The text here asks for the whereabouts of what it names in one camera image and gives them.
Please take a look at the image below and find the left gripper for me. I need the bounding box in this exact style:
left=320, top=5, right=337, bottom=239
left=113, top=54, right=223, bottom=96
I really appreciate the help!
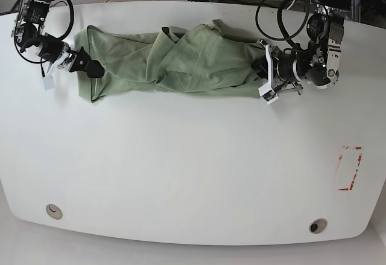
left=252, top=39, right=303, bottom=95

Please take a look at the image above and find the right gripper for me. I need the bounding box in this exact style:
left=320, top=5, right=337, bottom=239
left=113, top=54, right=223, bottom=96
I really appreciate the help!
left=35, top=40, right=105, bottom=78

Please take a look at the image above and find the green t-shirt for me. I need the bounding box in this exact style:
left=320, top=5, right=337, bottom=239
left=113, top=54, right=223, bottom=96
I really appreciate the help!
left=74, top=20, right=265, bottom=103

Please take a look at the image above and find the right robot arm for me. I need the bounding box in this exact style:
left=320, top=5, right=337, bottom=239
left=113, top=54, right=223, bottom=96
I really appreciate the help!
left=11, top=0, right=104, bottom=80

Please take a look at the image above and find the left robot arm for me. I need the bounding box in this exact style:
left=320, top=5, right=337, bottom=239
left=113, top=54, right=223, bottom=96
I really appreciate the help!
left=253, top=0, right=351, bottom=103

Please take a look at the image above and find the red tape rectangle marking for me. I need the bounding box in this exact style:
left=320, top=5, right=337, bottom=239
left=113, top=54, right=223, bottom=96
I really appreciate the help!
left=335, top=146, right=362, bottom=191

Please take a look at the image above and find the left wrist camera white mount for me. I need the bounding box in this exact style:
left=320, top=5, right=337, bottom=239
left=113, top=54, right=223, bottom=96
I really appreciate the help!
left=258, top=39, right=279, bottom=105

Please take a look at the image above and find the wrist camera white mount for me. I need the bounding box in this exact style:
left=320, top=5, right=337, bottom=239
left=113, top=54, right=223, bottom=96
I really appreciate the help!
left=258, top=39, right=279, bottom=105
left=40, top=52, right=69, bottom=91

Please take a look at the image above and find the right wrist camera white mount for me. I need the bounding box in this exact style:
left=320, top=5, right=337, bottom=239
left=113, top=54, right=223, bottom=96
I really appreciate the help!
left=40, top=52, right=69, bottom=91

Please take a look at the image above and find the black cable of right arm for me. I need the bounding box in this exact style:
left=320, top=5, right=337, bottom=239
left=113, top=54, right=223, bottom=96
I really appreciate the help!
left=11, top=0, right=75, bottom=66

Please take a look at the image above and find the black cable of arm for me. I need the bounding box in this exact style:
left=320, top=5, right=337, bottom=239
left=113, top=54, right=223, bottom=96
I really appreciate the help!
left=255, top=0, right=313, bottom=54
left=11, top=0, right=75, bottom=66

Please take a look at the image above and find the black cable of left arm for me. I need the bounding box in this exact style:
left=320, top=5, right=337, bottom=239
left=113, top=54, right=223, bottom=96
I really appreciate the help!
left=255, top=0, right=313, bottom=54

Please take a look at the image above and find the left table cable grommet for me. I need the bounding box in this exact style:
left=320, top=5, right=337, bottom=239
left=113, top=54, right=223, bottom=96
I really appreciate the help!
left=46, top=204, right=63, bottom=220

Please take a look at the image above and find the table cable grommet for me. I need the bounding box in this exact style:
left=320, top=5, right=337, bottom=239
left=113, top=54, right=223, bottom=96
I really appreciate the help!
left=46, top=204, right=63, bottom=220
left=309, top=219, right=327, bottom=234

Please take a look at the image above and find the right table cable grommet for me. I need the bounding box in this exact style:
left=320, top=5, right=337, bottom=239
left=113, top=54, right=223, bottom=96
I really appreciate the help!
left=309, top=219, right=327, bottom=234

